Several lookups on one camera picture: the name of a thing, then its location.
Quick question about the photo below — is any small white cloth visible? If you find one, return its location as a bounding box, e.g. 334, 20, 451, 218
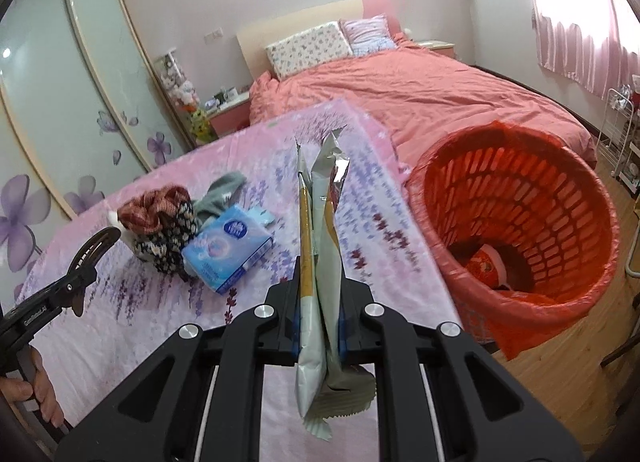
106, 209, 137, 254

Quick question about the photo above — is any red snack packet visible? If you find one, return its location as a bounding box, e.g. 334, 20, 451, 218
462, 245, 510, 289

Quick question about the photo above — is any silver foil snack wrapper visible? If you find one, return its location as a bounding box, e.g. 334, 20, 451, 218
302, 128, 376, 441

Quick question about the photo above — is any pink white nightstand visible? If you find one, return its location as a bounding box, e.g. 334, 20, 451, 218
206, 92, 251, 139
415, 39, 457, 61

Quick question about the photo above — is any pink lavender printed tablecloth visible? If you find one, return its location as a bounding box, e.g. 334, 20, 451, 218
15, 98, 462, 462

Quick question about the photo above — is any red patterned scrunchie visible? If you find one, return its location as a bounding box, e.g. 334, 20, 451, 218
117, 185, 193, 236

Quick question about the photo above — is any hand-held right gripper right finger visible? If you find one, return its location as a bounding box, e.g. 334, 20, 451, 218
332, 267, 583, 462

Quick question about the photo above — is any bed with coral duvet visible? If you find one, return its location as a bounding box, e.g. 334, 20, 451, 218
248, 39, 598, 170

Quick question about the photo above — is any light green sock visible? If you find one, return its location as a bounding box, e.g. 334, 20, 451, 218
194, 172, 247, 229

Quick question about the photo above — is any pink curtain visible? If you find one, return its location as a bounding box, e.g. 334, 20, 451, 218
520, 0, 640, 99

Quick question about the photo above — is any black floral cloth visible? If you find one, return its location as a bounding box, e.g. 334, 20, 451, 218
134, 202, 197, 274

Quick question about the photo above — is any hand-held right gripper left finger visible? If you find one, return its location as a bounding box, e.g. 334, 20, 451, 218
55, 257, 306, 462

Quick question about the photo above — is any pink striped pillow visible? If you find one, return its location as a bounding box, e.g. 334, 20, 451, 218
340, 15, 397, 56

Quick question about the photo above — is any beige pink headboard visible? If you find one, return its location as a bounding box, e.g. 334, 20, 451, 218
236, 0, 402, 79

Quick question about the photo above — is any person's left hand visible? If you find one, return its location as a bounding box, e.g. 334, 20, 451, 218
0, 346, 65, 429

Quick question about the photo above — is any white wire rack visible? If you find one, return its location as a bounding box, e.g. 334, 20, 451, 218
597, 84, 640, 197

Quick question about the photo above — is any yellow white snack wrapper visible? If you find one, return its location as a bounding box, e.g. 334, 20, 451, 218
295, 139, 328, 425

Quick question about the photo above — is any blue tissue pack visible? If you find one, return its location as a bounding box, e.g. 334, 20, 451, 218
181, 205, 275, 295

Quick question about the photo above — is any clear plush toy display case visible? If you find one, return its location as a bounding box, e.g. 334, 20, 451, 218
159, 49, 202, 113

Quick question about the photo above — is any white floral pillow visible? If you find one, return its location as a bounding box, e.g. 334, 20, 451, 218
265, 21, 352, 81

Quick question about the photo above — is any yellow plush toy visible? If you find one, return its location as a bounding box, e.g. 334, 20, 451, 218
189, 110, 217, 146

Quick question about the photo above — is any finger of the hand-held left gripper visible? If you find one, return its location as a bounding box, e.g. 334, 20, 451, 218
69, 282, 92, 319
62, 226, 122, 290

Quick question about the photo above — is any wardrobe with flower sliding doors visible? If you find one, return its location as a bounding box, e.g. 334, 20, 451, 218
0, 0, 190, 263

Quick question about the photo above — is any orange plastic waste basket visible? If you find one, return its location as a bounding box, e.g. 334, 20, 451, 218
404, 119, 624, 360
407, 123, 621, 338

